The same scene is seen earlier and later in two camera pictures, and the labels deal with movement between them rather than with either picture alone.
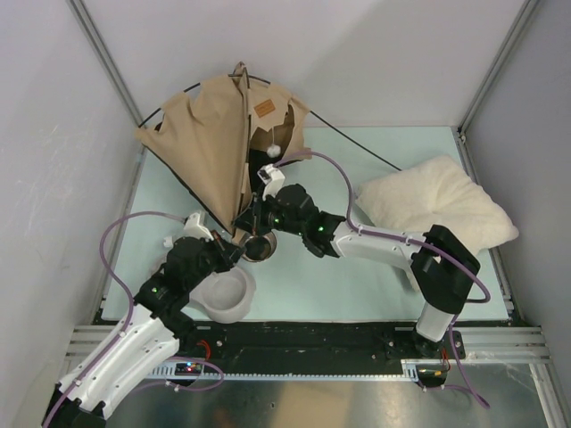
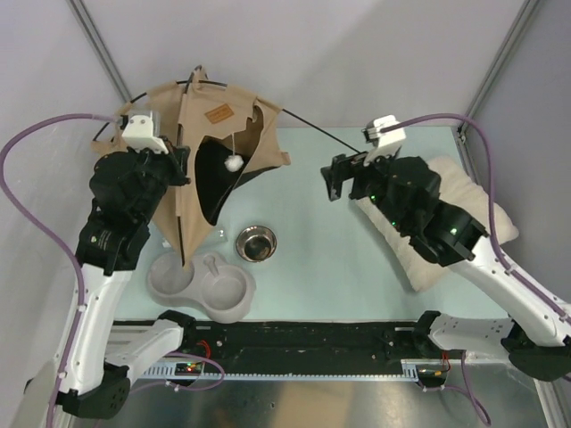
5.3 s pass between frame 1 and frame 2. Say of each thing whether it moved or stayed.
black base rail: stayed
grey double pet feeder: stayed
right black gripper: moved
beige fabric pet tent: moved
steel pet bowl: stayed
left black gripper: moved
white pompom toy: moved
